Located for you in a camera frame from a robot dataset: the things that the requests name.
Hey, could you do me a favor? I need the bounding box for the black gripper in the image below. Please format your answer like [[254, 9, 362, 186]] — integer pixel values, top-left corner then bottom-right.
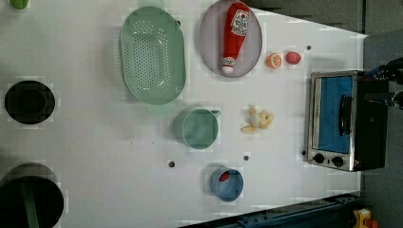
[[364, 58, 403, 109]]

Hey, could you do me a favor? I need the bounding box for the peeled banana toy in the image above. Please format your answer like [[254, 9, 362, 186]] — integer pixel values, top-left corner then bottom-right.
[[241, 105, 274, 133]]

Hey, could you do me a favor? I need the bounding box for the green mug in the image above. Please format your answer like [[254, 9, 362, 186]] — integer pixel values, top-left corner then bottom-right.
[[174, 108, 221, 149]]

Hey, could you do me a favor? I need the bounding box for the silver black toaster oven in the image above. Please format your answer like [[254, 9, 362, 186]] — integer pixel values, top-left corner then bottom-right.
[[307, 70, 389, 172]]

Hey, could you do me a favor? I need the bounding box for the red strawberry toy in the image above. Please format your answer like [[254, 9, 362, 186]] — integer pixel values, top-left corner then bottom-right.
[[285, 51, 301, 65]]

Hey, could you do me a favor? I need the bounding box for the orange slice toy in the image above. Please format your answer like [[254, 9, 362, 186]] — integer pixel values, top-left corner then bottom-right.
[[266, 53, 282, 69]]

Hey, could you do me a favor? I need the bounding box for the yellow red device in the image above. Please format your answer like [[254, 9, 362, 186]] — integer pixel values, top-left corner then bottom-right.
[[354, 209, 379, 228]]

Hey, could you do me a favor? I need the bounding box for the red plush ketchup bottle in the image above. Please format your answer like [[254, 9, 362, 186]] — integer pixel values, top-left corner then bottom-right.
[[221, 2, 250, 74]]

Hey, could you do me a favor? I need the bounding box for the grey round plate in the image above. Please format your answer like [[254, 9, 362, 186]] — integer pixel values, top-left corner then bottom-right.
[[199, 0, 262, 78]]

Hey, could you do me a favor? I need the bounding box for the red toy in cup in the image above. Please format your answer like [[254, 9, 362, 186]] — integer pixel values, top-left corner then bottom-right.
[[219, 172, 230, 181]]

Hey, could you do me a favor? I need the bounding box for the blue cup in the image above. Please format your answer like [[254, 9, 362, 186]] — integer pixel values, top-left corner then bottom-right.
[[209, 166, 243, 202]]

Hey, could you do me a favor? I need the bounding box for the green perforated colander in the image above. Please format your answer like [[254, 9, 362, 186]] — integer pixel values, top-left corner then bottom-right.
[[120, 7, 186, 105]]

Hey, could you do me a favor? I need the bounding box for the black round base upper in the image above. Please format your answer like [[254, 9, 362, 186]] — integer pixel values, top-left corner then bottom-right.
[[4, 80, 56, 124]]

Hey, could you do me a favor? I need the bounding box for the black round base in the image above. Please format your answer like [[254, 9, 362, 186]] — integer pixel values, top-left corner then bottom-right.
[[0, 162, 65, 228], [4, 80, 56, 124]]

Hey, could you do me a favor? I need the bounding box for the black round base lower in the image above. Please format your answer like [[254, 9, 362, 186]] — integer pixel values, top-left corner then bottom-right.
[[0, 162, 65, 228]]

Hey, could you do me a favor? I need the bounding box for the green object at corner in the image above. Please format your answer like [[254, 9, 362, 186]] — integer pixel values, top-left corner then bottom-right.
[[10, 0, 29, 10]]

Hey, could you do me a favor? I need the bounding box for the blue metal frame rail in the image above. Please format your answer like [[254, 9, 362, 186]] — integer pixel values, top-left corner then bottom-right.
[[182, 194, 363, 228]]

